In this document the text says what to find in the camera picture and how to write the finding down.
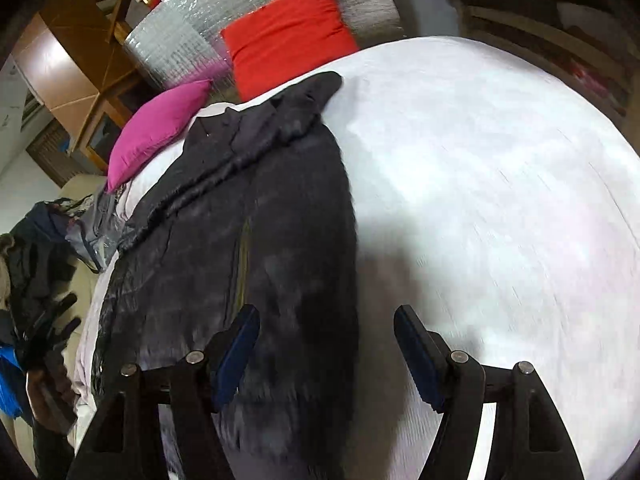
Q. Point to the pile of dark clothes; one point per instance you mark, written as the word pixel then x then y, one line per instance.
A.
pixel 82 285

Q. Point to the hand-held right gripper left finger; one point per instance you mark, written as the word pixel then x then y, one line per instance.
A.
pixel 235 355

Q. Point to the pile of dark coats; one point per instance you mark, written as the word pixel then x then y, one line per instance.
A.
pixel 35 260

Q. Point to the bright blue garment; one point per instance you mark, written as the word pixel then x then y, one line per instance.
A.
pixel 10 380

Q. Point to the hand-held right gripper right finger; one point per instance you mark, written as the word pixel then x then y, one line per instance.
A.
pixel 420 360

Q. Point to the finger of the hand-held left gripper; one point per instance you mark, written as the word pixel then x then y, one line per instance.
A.
pixel 52 312
pixel 62 335

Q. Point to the wooden cabinet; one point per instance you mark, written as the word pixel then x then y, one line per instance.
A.
pixel 70 65

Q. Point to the silver foil insulation mat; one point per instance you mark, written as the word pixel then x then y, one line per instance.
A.
pixel 200 10

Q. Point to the black padded jacket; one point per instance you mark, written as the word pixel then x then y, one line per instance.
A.
pixel 280 260

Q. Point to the red pillow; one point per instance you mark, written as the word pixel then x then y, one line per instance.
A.
pixel 290 35

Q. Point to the pink pillow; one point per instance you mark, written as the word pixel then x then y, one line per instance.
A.
pixel 155 127

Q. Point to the wooden shelf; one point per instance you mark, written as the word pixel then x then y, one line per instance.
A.
pixel 550 35

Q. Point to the grey folded clothes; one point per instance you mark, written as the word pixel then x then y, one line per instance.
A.
pixel 97 235

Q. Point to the person's left hand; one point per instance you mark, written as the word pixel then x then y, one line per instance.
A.
pixel 52 385

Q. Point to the white bed blanket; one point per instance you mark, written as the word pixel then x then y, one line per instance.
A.
pixel 475 185

